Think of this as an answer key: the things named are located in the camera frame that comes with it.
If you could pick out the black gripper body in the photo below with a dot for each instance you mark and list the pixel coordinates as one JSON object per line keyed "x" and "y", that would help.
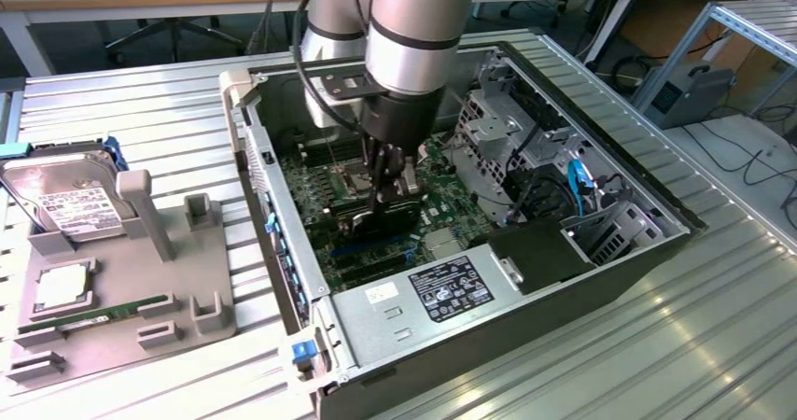
{"x": 405, "y": 116}

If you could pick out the graphics card with metal bracket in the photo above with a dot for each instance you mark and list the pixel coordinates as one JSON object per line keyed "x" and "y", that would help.
{"x": 393, "y": 224}

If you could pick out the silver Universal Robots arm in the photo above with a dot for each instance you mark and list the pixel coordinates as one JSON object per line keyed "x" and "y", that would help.
{"x": 417, "y": 28}

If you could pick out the CPU socket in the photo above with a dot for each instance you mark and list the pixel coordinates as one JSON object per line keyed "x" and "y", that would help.
{"x": 348, "y": 177}

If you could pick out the green motherboard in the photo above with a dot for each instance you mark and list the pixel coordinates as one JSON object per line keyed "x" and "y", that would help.
{"x": 454, "y": 196}

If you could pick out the RAM slot black latches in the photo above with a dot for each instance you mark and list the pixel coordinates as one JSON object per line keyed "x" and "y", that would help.
{"x": 342, "y": 143}
{"x": 339, "y": 201}
{"x": 342, "y": 152}

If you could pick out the RAM slot white latches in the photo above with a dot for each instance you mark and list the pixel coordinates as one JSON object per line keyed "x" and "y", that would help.
{"x": 342, "y": 148}
{"x": 342, "y": 139}
{"x": 339, "y": 208}

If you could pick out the thin metal locking lever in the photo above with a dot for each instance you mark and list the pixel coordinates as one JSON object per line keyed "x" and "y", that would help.
{"x": 331, "y": 151}

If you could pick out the perforated metal drive cage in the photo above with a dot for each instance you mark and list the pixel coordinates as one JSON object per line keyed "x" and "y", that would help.
{"x": 486, "y": 168}

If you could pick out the silver chipset heatsink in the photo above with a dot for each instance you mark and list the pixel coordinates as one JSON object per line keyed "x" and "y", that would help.
{"x": 443, "y": 243}

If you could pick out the blue expansion slot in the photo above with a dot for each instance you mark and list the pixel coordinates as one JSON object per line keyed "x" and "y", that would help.
{"x": 340, "y": 250}

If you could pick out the blue card retention clip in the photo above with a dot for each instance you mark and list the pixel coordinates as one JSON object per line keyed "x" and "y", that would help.
{"x": 268, "y": 224}

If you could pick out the black plastic shroud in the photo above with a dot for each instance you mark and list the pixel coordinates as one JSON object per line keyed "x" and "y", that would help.
{"x": 535, "y": 256}

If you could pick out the silver power supply unit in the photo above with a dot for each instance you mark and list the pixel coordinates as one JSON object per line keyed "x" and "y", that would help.
{"x": 386, "y": 331}

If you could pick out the slotted metal disk bay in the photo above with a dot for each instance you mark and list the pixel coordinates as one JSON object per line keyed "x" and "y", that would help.
{"x": 648, "y": 219}

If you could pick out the blue case latch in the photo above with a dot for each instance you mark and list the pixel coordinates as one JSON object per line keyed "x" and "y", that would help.
{"x": 303, "y": 350}

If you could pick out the open black PC case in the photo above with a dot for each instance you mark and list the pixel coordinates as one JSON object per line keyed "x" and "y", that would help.
{"x": 561, "y": 336}

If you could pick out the blue disk carrier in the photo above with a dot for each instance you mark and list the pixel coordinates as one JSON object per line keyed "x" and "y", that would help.
{"x": 115, "y": 151}

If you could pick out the grey parts rack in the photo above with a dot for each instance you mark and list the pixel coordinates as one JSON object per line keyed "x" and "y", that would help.
{"x": 124, "y": 289}

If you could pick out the silver hard disk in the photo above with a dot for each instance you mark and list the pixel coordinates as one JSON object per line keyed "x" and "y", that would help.
{"x": 68, "y": 200}

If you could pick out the green RAM stick white label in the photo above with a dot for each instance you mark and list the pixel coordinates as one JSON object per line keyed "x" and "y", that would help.
{"x": 94, "y": 316}

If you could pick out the silver CPU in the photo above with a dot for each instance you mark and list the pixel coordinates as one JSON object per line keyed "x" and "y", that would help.
{"x": 61, "y": 287}

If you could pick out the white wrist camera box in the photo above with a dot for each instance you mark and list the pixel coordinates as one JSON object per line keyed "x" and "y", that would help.
{"x": 330, "y": 112}

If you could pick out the aluminium profile frame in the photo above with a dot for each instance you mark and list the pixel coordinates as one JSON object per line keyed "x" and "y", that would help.
{"x": 753, "y": 25}

